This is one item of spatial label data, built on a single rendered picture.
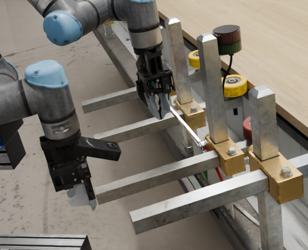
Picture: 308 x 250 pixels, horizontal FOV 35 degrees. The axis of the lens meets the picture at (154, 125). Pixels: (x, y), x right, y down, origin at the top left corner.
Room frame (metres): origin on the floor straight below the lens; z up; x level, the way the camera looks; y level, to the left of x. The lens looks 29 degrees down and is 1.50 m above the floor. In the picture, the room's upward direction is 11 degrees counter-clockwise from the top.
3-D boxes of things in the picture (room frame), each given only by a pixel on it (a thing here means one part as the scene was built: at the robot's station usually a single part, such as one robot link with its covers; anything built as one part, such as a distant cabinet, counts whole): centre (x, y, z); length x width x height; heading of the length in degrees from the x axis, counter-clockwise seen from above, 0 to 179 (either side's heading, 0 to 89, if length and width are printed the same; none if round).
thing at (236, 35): (1.01, -0.20, 1.13); 0.06 x 0.06 x 0.02
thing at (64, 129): (0.89, 0.19, 1.05); 0.08 x 0.08 x 0.05
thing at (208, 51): (1.00, -0.15, 0.90); 0.03 x 0.03 x 0.48; 11
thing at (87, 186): (0.87, 0.17, 0.91); 0.05 x 0.02 x 0.09; 11
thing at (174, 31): (1.24, -0.10, 0.87); 0.03 x 0.03 x 0.48; 11
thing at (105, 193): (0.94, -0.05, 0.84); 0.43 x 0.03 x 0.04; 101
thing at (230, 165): (0.98, -0.16, 0.85); 0.13 x 0.06 x 0.05; 11
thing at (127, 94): (1.44, 0.00, 0.83); 0.43 x 0.03 x 0.04; 101
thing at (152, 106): (1.09, -0.01, 0.94); 0.06 x 0.03 x 0.09; 11
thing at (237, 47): (1.01, -0.20, 1.10); 0.06 x 0.06 x 0.02
